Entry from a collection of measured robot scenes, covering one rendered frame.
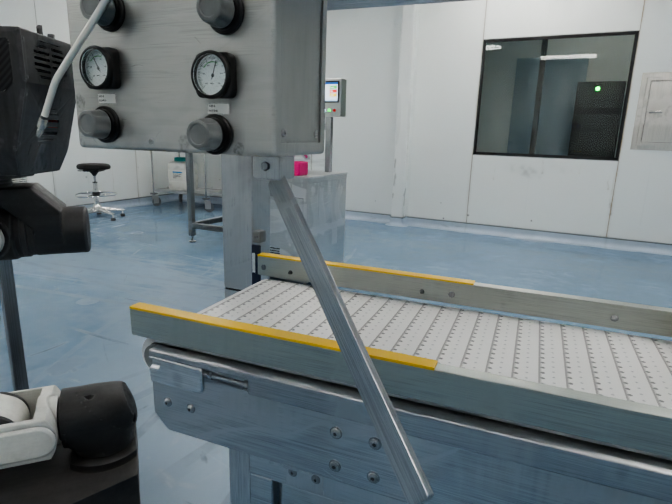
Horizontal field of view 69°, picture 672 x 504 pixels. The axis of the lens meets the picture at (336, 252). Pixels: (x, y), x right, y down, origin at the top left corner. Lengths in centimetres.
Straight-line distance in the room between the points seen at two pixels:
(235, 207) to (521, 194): 485
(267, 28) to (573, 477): 43
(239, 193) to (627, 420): 61
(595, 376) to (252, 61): 44
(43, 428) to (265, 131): 114
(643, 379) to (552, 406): 17
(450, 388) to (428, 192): 532
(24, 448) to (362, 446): 108
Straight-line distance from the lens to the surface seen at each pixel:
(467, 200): 563
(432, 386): 44
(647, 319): 71
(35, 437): 144
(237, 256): 84
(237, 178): 81
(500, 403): 44
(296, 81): 45
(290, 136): 44
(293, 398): 50
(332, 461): 53
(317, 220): 321
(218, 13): 42
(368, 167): 596
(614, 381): 57
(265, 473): 64
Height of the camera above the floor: 103
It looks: 14 degrees down
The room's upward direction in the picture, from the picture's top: 2 degrees clockwise
